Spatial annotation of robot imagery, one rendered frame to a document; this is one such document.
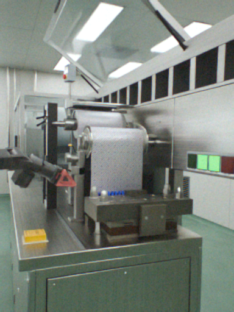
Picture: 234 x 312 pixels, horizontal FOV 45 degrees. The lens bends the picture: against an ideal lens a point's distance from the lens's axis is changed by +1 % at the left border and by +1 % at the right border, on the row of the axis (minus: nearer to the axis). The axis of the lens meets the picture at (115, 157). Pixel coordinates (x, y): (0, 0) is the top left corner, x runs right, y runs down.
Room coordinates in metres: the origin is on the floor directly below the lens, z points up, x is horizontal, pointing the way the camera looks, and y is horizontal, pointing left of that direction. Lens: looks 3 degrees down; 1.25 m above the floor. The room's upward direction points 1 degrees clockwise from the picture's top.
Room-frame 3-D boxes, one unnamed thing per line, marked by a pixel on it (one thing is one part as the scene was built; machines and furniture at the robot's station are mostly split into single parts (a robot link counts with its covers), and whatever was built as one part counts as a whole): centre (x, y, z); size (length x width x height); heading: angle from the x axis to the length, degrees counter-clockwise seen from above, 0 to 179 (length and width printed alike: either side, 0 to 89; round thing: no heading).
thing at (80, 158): (1.24, 0.17, 1.05); 0.06 x 0.05 x 0.31; 112
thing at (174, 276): (2.12, 0.42, 0.43); 2.52 x 0.64 x 0.86; 22
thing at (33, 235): (0.99, 0.28, 0.91); 0.07 x 0.07 x 0.02; 22
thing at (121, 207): (1.12, -0.09, 1.00); 0.40 x 0.16 x 0.06; 112
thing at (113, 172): (1.21, -0.01, 1.11); 0.23 x 0.01 x 0.18; 112
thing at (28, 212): (2.11, 0.43, 0.88); 2.52 x 0.66 x 0.04; 22
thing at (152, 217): (1.04, -0.14, 0.96); 0.10 x 0.03 x 0.11; 112
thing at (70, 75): (1.75, 0.30, 1.66); 0.07 x 0.07 x 0.10; 32
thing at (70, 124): (1.45, 0.24, 1.33); 0.06 x 0.06 x 0.06; 22
